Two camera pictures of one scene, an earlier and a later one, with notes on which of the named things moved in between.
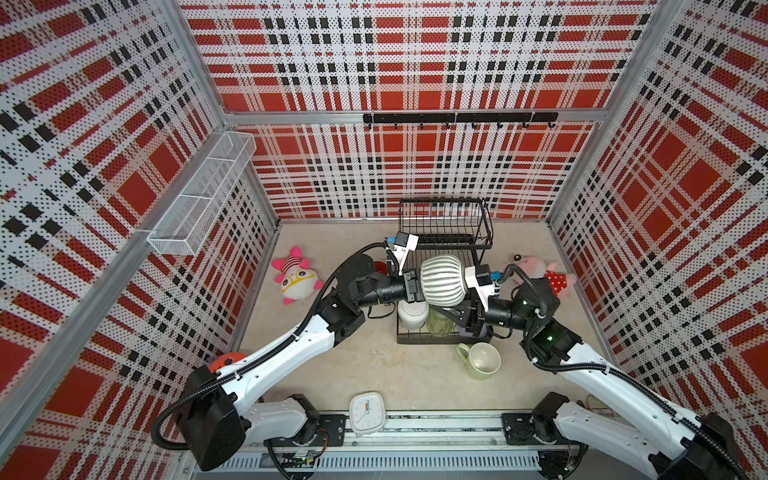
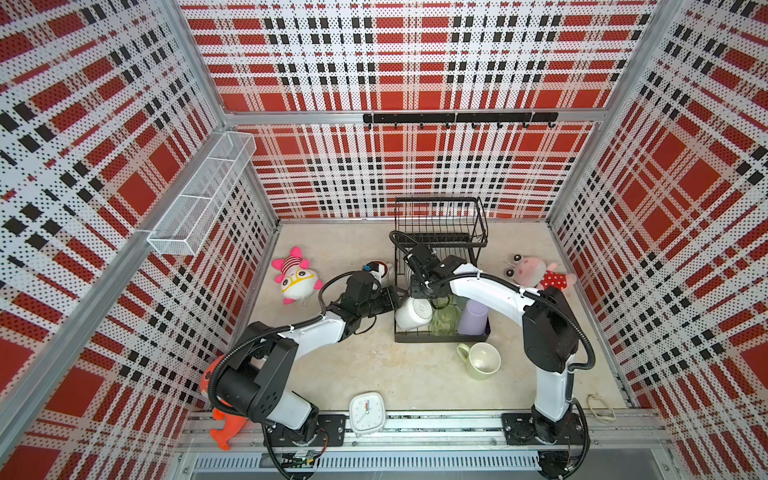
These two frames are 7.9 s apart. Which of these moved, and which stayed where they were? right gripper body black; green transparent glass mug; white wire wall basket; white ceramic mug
Moved: right gripper body black
Stayed: white ceramic mug; green transparent glass mug; white wire wall basket
